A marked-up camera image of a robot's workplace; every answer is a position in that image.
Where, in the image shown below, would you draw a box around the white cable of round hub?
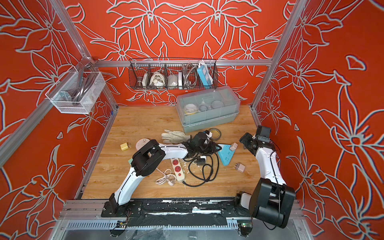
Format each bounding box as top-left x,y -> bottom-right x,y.
154,167 -> 177,187

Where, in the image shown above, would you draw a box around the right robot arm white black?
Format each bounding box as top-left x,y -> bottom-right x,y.
238,126 -> 296,229

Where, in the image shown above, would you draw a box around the blue power strip in basket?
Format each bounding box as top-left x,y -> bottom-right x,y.
197,61 -> 213,89

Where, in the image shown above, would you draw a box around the white work glove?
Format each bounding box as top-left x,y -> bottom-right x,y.
161,130 -> 191,144

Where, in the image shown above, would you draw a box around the translucent grey storage box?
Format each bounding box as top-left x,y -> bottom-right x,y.
177,86 -> 241,133

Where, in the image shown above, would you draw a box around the white power strip red sockets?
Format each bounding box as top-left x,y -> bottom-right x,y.
171,158 -> 185,182

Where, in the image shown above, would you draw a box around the blue triangular power strip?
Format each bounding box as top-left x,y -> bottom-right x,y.
218,144 -> 235,166

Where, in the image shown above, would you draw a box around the black power cable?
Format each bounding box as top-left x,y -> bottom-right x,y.
181,143 -> 221,188

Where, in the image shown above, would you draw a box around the black wire wall basket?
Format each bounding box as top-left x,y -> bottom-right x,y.
129,58 -> 218,90

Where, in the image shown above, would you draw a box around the clear plastic wall bin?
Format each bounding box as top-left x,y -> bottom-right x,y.
46,67 -> 106,115

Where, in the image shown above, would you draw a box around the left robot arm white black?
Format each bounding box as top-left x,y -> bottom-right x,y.
109,131 -> 212,213

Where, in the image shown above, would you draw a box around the round pink socket hub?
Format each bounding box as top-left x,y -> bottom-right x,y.
136,138 -> 150,151

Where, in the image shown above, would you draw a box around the black charger plug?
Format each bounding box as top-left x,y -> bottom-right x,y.
195,157 -> 206,166

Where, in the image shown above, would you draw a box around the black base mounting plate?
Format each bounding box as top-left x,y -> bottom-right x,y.
101,197 -> 251,218

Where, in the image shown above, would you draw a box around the roll of brown tape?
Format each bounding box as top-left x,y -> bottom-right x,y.
209,128 -> 222,141

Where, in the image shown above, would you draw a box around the yellow plug adapter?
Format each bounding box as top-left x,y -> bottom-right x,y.
120,143 -> 131,151

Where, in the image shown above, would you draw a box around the grey cables in basket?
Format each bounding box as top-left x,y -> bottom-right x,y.
182,62 -> 198,88

